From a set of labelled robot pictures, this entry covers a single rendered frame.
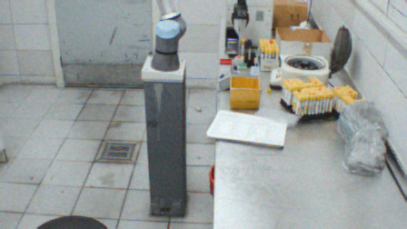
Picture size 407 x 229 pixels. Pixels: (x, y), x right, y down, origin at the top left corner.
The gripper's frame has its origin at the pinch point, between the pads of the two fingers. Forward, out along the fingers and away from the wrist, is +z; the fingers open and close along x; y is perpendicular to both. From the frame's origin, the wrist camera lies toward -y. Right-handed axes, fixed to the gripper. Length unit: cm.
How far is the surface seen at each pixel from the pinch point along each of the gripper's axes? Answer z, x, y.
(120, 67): 87, 107, 159
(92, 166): 108, 97, 29
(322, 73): 9.3, -39.6, -25.9
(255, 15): 0.7, -9.2, 37.9
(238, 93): 12.8, -0.4, -45.1
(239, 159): 21, -2, -86
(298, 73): 9.7, -28.3, -26.3
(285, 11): 7, -31, 76
